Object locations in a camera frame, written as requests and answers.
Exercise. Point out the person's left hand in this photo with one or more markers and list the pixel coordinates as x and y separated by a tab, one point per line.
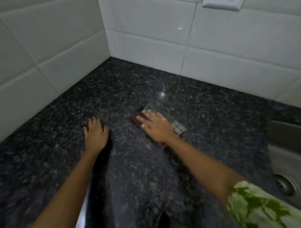
95	138

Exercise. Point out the person's right hand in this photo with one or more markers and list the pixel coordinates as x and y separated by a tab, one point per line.
158	128

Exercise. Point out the person's right thumb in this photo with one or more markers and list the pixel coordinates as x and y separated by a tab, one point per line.
144	128

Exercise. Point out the person's left middle finger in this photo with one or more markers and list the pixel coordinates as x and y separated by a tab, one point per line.
94	122

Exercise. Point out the person's left little finger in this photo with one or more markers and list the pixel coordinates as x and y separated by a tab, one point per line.
85	132

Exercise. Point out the person's left thumb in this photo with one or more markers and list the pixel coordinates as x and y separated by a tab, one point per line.
105	130

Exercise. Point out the red and grey checkered cloth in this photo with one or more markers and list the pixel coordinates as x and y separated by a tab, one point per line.
178	128

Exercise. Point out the person's left forearm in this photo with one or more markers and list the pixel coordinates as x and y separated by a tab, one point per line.
70	192

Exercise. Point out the person's right forearm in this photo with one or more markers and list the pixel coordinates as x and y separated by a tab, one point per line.
202	168

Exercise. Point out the green and white patterned sleeve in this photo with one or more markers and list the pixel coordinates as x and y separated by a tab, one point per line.
261	206

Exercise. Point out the stainless steel sink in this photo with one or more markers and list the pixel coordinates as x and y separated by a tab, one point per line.
285	150

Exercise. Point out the metal sink drain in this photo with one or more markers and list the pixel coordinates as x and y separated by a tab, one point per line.
285	184

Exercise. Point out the white wall switch plate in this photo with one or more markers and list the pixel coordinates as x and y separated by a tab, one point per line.
222	4

